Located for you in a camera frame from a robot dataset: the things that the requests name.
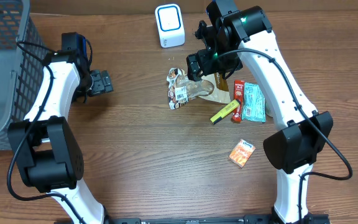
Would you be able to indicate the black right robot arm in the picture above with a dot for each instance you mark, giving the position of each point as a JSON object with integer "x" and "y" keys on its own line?
{"x": 236, "y": 39}

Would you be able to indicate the brown cookie snack bag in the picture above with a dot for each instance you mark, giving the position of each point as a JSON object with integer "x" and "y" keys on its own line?
{"x": 181, "y": 90}

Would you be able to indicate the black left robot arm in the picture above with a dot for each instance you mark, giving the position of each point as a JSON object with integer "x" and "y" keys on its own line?
{"x": 47, "y": 160}

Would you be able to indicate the yellow black marker pen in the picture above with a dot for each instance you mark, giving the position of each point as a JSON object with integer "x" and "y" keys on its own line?
{"x": 229, "y": 108}

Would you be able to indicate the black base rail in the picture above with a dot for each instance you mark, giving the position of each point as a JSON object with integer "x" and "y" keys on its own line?
{"x": 197, "y": 221}

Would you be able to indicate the orange Kleenex tissue pack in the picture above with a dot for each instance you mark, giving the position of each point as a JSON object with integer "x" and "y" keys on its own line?
{"x": 241, "y": 153}

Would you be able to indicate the red snack bar wrapper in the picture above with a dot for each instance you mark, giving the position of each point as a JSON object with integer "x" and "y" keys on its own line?
{"x": 239, "y": 97}

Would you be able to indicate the grey plastic mesh basket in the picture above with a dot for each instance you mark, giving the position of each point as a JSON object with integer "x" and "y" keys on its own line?
{"x": 21, "y": 52}

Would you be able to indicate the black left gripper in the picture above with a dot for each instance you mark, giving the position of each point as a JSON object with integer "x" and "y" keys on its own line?
{"x": 100, "y": 83}

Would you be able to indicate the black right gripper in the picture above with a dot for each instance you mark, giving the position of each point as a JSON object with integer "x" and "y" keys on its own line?
{"x": 194, "y": 66}

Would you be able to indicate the teal wet wipes pack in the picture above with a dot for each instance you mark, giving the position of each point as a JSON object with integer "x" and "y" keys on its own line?
{"x": 254, "y": 103}

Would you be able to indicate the white barcode scanner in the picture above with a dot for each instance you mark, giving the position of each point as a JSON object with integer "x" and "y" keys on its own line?
{"x": 170, "y": 25}

